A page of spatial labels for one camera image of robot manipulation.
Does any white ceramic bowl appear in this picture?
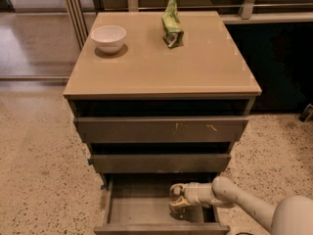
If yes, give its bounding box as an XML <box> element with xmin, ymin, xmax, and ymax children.
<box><xmin>91</xmin><ymin>25</ymin><xmax>126</xmax><ymax>54</ymax></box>

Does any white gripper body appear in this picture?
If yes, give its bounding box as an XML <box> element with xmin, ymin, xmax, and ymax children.
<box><xmin>184</xmin><ymin>182</ymin><xmax>214</xmax><ymax>206</ymax></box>

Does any open bottom drawer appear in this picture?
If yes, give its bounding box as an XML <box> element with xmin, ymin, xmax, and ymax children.
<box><xmin>94</xmin><ymin>173</ymin><xmax>230</xmax><ymax>235</ymax></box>

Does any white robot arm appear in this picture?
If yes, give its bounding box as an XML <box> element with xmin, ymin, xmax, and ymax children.
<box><xmin>169</xmin><ymin>176</ymin><xmax>313</xmax><ymax>235</ymax></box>

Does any middle drawer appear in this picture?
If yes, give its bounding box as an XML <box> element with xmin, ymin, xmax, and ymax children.
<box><xmin>90</xmin><ymin>154</ymin><xmax>231</xmax><ymax>173</ymax></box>

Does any top drawer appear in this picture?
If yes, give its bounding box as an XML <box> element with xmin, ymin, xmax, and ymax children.
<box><xmin>73</xmin><ymin>117</ymin><xmax>248</xmax><ymax>143</ymax></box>

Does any dark object on floor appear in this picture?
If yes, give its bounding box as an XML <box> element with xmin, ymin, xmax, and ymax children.
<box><xmin>298</xmin><ymin>104</ymin><xmax>313</xmax><ymax>122</ymax></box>

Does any green chip bag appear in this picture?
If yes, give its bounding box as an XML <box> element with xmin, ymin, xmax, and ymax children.
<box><xmin>161</xmin><ymin>0</ymin><xmax>184</xmax><ymax>48</ymax></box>

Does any grey drawer cabinet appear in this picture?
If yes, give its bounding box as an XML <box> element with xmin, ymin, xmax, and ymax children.
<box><xmin>63</xmin><ymin>11</ymin><xmax>262</xmax><ymax>235</ymax></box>

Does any metal railing frame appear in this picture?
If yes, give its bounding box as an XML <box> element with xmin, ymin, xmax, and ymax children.
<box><xmin>66</xmin><ymin>0</ymin><xmax>313</xmax><ymax>44</ymax></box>

